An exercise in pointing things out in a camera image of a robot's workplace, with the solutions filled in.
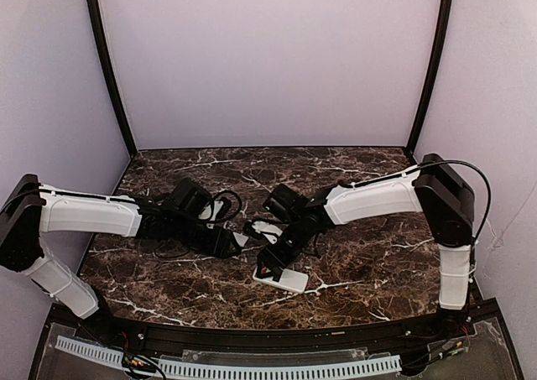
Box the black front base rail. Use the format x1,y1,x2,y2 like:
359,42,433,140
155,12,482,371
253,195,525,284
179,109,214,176
75,299,500,358

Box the white red remote control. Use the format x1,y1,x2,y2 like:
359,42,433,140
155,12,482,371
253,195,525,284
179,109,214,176
252,268,309,294

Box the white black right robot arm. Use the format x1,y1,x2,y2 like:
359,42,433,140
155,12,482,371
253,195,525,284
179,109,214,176
252,154,483,312

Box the black frame post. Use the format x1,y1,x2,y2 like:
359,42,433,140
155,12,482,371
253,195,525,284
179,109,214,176
404,0,453,159
86,0,138,159

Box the black right frame post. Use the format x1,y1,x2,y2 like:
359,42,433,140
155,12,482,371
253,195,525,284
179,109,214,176
404,0,453,159

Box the black left frame post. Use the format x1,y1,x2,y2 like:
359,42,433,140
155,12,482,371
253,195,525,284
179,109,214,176
86,0,138,159

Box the white slotted cable duct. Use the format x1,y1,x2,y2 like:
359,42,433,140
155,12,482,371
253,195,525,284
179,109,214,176
55,336,402,379

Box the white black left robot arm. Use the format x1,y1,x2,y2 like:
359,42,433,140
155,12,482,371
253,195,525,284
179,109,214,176
1,174,248,320

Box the white battery cover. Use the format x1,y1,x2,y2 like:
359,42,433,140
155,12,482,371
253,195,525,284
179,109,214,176
233,232,249,247

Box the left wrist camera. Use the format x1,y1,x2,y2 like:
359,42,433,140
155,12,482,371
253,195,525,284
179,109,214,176
199,190,242,229

